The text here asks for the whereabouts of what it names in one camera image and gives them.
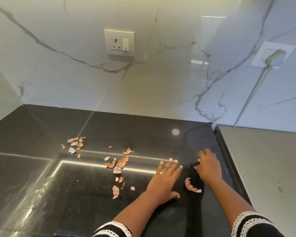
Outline black sleeve lace trim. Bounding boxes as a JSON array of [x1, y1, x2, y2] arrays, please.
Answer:
[[231, 211, 285, 237], [92, 221, 134, 237]]

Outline black left sleeve lace trim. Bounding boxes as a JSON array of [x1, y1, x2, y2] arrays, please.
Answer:
[[92, 221, 134, 237]]

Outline white square wall plate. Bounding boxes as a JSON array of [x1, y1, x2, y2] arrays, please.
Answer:
[[250, 41, 296, 69]]

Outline person's right hand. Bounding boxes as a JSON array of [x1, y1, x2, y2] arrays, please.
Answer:
[[196, 148, 222, 185]]

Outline black right sleeve lace trim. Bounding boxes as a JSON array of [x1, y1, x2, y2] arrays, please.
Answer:
[[231, 211, 285, 237]]

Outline person's right forearm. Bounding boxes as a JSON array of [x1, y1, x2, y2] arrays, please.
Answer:
[[203, 178, 258, 226]]

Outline scattered onion peels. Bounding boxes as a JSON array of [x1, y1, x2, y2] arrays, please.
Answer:
[[61, 137, 203, 200]]

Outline white wall socket with switch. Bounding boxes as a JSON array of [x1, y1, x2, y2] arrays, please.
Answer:
[[104, 29, 135, 57]]

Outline grey cable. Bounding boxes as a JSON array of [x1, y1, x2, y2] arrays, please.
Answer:
[[234, 66, 273, 127]]

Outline person's left hand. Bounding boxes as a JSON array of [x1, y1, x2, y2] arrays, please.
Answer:
[[147, 158, 183, 205]]

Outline person's left forearm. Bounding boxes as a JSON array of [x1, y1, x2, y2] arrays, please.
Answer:
[[112, 189, 164, 233]]

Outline grey plug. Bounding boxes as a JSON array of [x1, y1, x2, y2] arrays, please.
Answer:
[[264, 50, 286, 68]]

